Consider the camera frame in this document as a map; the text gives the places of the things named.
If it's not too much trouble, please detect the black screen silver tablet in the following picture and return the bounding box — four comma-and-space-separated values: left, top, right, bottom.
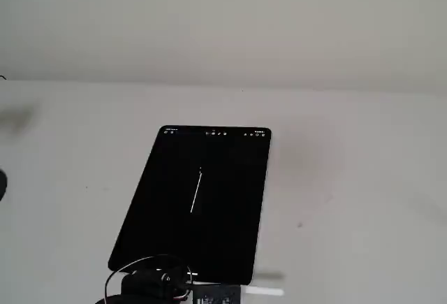
107, 125, 273, 286

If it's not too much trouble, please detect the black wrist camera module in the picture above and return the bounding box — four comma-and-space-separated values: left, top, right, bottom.
191, 284, 242, 304

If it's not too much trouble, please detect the dark round object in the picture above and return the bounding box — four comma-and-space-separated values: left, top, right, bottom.
0, 168, 8, 203

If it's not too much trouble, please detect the black camera cable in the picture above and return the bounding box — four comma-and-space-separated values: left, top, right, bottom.
103, 254, 193, 304

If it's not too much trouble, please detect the white stylus pencil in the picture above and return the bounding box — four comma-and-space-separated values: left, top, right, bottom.
243, 284, 285, 297

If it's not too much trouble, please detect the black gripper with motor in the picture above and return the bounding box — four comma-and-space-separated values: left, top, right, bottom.
120, 269, 192, 301

